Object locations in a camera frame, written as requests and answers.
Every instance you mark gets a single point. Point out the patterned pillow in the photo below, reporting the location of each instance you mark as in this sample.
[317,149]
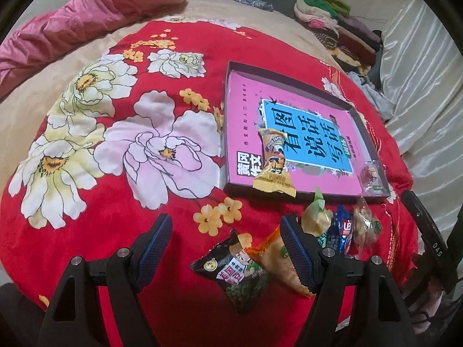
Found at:
[249,1]

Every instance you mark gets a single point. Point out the stack of folded clothes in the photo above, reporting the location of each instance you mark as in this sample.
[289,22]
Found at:
[347,36]

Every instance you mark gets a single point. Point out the white satin curtain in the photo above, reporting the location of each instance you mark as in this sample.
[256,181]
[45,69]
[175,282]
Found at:
[427,97]

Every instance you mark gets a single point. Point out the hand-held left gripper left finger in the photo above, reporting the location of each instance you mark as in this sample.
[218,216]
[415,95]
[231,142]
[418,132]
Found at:
[155,247]

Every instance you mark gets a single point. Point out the green yellow candy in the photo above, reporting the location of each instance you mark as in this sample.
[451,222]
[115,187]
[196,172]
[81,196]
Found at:
[316,218]

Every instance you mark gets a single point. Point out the clear red candy packet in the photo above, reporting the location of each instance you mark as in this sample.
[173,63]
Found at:
[369,175]

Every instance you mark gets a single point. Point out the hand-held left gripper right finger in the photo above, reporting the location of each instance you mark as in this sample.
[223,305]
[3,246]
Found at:
[297,251]

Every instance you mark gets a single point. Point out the crumpled cloth pile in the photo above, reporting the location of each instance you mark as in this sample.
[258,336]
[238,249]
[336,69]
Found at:
[376,97]

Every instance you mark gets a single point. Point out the blue cookie packet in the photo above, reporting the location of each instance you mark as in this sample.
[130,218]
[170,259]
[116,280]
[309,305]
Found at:
[343,229]

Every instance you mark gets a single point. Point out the dark shallow cardboard box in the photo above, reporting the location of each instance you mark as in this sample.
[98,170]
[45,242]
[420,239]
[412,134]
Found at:
[363,141]

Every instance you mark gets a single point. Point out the black green snack packet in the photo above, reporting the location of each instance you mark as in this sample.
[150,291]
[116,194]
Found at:
[231,271]

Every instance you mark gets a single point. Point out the clear pastry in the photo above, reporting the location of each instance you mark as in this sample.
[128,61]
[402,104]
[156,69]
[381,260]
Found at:
[365,229]

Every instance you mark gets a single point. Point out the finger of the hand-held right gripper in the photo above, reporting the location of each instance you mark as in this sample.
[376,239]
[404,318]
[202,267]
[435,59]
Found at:
[430,238]

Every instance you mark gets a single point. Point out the beige bed sheet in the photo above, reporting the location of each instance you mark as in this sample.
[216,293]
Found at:
[36,86]

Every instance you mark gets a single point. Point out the orange snack packet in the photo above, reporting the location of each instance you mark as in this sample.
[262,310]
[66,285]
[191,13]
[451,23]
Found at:
[271,256]

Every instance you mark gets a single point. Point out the pink quilt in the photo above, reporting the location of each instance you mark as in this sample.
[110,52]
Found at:
[90,11]

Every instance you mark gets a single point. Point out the yellow snack packet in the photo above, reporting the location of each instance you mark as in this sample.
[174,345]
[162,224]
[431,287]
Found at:
[275,166]

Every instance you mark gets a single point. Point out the red floral blanket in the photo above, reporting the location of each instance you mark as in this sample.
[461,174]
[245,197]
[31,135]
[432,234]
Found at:
[108,224]

